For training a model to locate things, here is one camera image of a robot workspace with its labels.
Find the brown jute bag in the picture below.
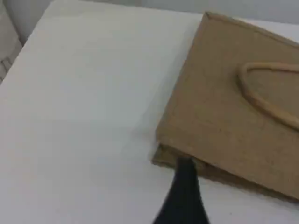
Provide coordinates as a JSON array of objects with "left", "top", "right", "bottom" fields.
[{"left": 151, "top": 11, "right": 299, "bottom": 203}]

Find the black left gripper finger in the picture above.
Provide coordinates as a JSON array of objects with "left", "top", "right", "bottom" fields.
[{"left": 151, "top": 156, "right": 211, "bottom": 224}]

